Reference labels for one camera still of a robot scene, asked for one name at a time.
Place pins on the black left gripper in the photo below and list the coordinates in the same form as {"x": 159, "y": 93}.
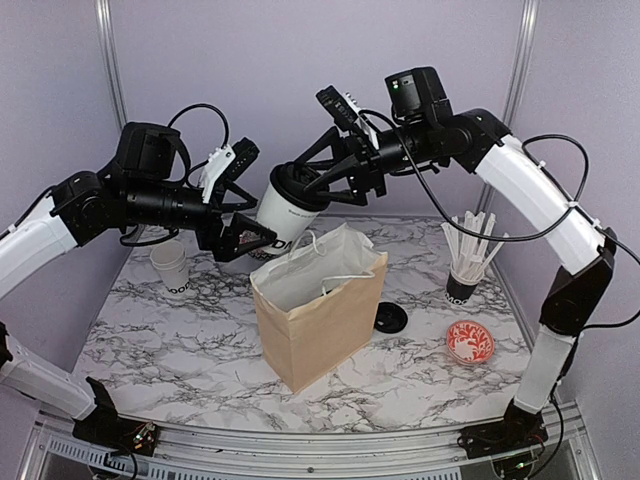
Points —
{"x": 224, "y": 244}

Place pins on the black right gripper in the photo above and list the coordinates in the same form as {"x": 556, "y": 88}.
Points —
{"x": 365, "y": 167}

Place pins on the stack of white cups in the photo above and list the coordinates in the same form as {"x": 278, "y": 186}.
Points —
{"x": 170, "y": 262}

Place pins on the brown paper takeout bag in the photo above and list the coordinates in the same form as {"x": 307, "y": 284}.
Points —
{"x": 303, "y": 334}

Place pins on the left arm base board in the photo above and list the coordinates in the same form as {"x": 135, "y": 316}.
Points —
{"x": 119, "y": 433}

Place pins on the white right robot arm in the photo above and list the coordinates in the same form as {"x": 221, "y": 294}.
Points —
{"x": 585, "y": 250}

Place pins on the right arm base board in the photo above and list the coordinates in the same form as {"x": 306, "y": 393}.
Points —
{"x": 501, "y": 436}

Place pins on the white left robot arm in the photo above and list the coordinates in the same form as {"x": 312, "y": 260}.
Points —
{"x": 63, "y": 218}

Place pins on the red patterned bowl left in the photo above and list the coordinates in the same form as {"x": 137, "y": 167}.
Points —
{"x": 258, "y": 253}

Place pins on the stack of black lids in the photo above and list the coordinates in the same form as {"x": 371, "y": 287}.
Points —
{"x": 390, "y": 318}

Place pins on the black cup holding straws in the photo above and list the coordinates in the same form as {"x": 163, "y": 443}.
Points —
{"x": 459, "y": 290}

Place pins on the red floral bowl right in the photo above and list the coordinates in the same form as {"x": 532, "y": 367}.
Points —
{"x": 469, "y": 342}

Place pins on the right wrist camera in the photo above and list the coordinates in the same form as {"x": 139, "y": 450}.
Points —
{"x": 346, "y": 114}

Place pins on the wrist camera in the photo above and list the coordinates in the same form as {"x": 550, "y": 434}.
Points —
{"x": 346, "y": 114}
{"x": 224, "y": 166}

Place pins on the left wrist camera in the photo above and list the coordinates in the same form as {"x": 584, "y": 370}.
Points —
{"x": 224, "y": 166}

